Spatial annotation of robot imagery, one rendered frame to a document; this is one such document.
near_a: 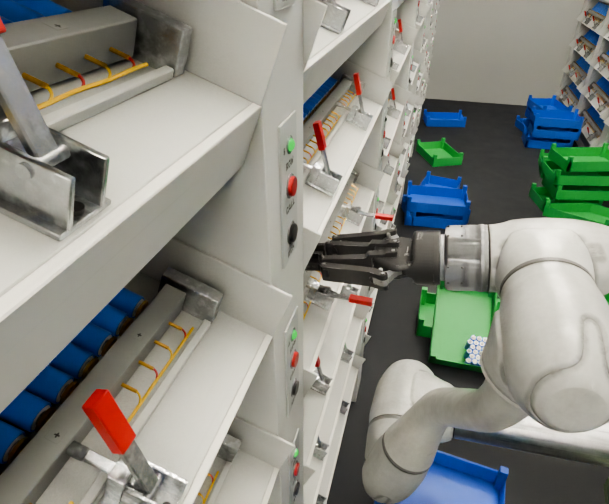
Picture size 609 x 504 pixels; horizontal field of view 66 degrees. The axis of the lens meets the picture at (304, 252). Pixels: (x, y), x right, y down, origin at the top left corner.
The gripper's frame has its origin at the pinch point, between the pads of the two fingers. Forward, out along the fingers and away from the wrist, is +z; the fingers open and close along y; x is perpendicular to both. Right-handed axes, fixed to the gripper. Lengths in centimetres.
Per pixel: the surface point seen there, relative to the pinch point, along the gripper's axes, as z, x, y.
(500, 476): -34, 82, -23
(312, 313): -1.7, 7.3, 4.4
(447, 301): -20, 74, -85
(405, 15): -7, -19, -112
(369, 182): -3.6, 6.5, -41.2
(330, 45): -10.3, -29.7, 8.1
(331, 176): -6.4, -12.8, 0.3
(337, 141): -4.0, -12.4, -14.7
